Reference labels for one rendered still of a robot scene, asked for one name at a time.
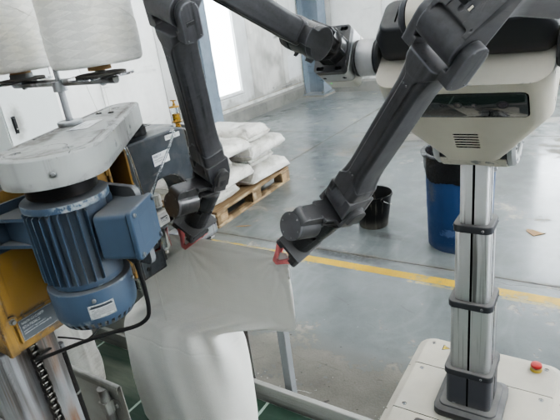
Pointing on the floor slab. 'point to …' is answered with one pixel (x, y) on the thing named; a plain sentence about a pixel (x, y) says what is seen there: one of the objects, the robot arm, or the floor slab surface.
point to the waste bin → (442, 200)
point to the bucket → (377, 209)
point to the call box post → (287, 361)
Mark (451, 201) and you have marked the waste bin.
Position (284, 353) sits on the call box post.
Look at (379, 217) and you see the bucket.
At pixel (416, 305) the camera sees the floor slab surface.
